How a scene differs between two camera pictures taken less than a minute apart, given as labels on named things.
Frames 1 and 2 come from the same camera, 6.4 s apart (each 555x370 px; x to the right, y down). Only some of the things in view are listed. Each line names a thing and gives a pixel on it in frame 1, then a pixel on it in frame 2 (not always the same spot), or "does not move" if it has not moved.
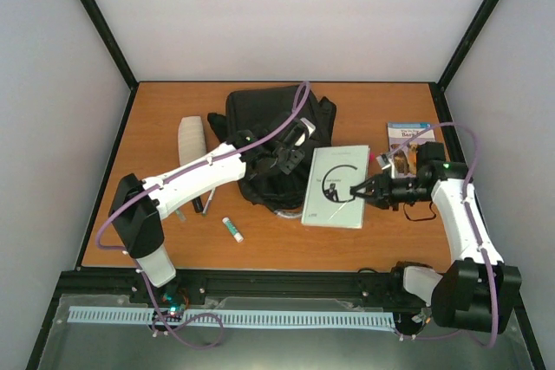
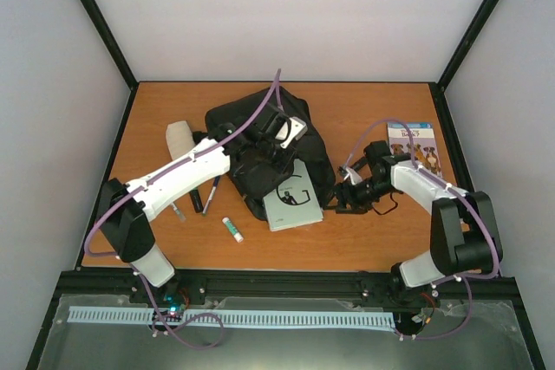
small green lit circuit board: [173, 302] does not move
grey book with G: [328, 199] → [297, 203]
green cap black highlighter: [198, 204] does not move
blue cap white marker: [209, 200] does not move
